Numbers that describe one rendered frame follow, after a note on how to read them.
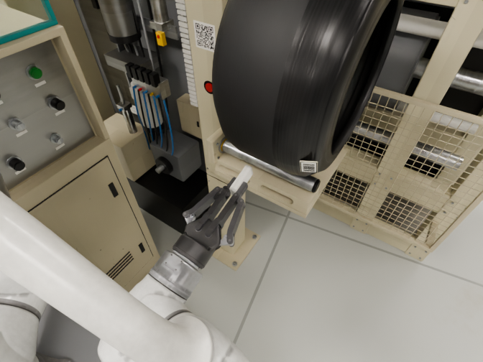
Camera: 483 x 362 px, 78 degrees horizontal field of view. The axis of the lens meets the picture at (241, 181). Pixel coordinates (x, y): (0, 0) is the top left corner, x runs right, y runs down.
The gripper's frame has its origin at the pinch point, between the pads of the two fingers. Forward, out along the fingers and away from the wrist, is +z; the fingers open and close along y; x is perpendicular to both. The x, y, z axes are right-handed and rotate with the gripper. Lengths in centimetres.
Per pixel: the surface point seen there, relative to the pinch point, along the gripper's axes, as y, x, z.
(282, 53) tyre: -0.3, -19.3, 18.8
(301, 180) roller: -6.2, 22.3, 17.6
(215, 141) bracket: 23.6, 19.0, 16.0
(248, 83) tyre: 5.3, -13.6, 14.5
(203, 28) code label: 32.9, -7.5, 33.0
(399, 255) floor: -54, 127, 53
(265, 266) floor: 7, 114, 6
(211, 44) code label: 30.2, -3.9, 32.0
